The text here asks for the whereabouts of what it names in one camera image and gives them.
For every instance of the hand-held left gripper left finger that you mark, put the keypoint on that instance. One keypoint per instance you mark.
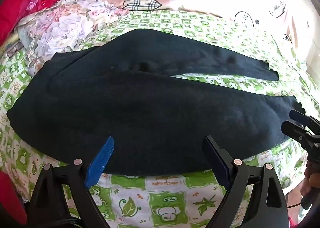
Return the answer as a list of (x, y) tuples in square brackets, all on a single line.
[(100, 163)]

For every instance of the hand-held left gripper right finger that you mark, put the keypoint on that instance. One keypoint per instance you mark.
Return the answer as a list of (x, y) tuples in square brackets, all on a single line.
[(218, 161)]

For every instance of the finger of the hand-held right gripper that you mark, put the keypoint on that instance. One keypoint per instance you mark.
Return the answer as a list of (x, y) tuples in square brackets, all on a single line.
[(300, 117), (295, 130)]

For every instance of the black pants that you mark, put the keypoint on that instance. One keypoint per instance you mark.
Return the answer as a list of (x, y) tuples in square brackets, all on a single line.
[(150, 105)]

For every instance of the person's right hand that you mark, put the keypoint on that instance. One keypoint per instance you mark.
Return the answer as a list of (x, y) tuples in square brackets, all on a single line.
[(312, 180)]

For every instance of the green checked bed sheet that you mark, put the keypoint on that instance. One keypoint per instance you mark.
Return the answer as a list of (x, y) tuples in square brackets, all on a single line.
[(162, 198)]

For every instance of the red garment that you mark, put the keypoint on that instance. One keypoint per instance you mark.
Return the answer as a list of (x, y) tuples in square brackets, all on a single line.
[(10, 198)]

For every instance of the floral cloth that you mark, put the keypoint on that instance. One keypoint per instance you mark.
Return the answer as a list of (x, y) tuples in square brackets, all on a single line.
[(62, 25)]

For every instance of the pale yellow printed sheet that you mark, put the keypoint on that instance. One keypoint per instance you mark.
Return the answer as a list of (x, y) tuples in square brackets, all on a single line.
[(10, 43)]

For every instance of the red embroidered quilt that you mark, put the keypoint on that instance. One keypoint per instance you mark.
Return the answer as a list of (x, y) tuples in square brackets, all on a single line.
[(12, 10)]

